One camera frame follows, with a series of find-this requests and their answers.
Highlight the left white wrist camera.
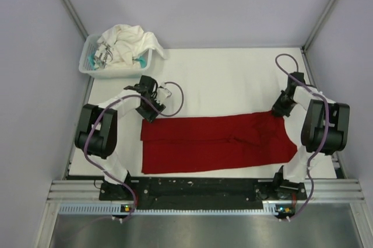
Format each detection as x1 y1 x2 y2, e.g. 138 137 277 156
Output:
157 82 172 102

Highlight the red t shirt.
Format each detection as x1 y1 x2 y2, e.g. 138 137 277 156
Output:
140 111 297 174

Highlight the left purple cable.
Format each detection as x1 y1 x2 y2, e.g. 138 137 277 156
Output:
83 81 184 219

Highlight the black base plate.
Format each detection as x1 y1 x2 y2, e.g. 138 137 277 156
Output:
99 177 307 210

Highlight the grey slotted cable duct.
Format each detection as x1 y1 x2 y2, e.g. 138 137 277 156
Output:
59 204 293 216

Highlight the white plastic basket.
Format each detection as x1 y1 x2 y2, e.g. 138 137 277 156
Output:
79 34 154 79

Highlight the white t shirt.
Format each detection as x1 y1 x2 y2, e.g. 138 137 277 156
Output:
95 25 167 65

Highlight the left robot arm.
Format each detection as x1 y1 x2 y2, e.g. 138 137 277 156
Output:
75 76 171 200

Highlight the teal garment in basket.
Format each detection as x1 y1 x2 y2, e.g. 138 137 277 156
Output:
87 53 147 70

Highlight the right aluminium corner post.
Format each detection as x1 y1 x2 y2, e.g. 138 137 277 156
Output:
301 0 358 50

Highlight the aluminium corner post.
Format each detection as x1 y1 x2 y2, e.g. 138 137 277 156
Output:
60 0 89 40
301 0 358 50

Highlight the left aluminium corner post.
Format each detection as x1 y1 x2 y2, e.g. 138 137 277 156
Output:
60 0 89 40

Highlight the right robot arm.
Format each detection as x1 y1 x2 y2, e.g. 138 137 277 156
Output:
272 72 350 199

